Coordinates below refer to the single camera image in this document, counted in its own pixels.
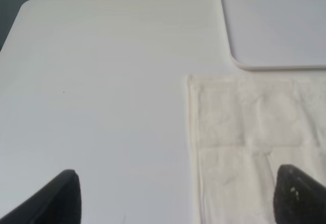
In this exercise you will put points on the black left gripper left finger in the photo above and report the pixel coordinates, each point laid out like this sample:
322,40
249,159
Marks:
59,201

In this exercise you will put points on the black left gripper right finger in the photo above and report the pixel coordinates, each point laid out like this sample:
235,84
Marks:
298,198

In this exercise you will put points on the cream white towel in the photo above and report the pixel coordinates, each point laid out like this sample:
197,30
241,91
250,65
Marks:
241,129

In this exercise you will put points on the white plastic tray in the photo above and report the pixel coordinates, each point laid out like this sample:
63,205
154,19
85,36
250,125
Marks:
275,34

